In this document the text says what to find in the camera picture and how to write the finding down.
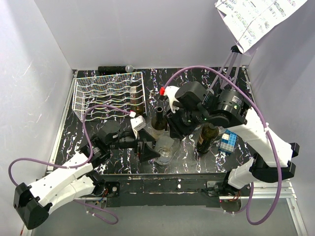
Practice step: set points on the white printed paper sheets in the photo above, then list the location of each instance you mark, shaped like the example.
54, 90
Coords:
250, 20

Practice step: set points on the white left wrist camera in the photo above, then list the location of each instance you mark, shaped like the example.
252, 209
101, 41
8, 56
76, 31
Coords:
137, 124

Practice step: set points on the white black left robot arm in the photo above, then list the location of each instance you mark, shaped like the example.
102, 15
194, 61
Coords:
77, 177

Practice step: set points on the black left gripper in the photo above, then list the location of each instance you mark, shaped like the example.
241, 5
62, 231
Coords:
147, 153

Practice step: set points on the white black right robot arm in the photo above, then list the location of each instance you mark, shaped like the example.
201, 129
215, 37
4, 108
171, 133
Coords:
192, 105

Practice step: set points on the olive green wine bottle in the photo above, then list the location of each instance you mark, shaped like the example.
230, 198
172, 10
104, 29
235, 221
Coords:
207, 136

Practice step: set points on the dark green wine bottle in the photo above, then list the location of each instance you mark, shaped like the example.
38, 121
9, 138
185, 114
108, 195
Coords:
159, 123

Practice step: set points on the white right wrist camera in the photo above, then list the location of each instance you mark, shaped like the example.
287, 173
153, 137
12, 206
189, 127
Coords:
169, 92

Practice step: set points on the blue white toy bricks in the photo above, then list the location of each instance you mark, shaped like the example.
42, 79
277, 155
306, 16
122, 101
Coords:
227, 142

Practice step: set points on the clear round glass bottle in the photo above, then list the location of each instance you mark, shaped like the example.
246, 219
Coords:
166, 147

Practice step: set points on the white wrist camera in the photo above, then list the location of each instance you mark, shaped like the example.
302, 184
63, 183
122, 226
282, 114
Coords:
137, 124
169, 92

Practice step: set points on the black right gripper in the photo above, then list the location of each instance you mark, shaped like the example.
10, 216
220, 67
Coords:
176, 130

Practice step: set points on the white wire wine rack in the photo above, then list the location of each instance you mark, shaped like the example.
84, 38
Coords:
112, 90

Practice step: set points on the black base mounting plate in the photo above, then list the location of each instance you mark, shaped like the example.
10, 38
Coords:
137, 190

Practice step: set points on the purple tripod stand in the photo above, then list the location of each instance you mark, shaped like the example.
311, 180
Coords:
234, 58

